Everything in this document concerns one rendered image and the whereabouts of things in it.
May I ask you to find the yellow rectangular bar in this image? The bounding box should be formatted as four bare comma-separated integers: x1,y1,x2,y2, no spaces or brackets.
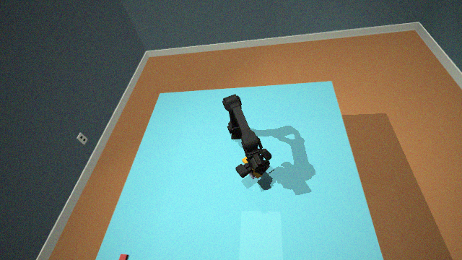
242,157,263,178

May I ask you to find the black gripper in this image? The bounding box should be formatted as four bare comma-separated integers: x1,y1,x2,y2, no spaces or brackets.
235,149,272,178

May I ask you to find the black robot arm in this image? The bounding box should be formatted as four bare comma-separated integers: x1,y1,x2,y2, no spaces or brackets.
222,94,270,175

